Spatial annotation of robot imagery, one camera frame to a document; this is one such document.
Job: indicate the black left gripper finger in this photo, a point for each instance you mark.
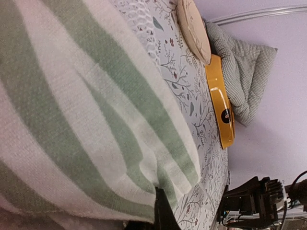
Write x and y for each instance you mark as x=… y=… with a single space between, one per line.
x=164 y=218

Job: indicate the green striped pet tent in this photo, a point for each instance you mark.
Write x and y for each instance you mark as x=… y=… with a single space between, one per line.
x=89 y=129

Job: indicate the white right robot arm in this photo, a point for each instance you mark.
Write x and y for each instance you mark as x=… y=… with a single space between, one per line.
x=296 y=196

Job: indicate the yellow double pet bowl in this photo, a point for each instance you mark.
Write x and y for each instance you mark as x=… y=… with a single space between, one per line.
x=221 y=104

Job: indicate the floral table mat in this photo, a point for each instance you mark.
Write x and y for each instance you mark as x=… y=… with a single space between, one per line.
x=156 y=25

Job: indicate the green checked cushion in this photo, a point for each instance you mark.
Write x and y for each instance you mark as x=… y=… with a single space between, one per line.
x=246 y=69

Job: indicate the round wooden floral plate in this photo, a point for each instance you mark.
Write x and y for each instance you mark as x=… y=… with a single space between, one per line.
x=194 y=30

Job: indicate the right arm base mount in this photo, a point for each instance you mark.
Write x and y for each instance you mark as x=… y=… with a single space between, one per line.
x=265 y=197

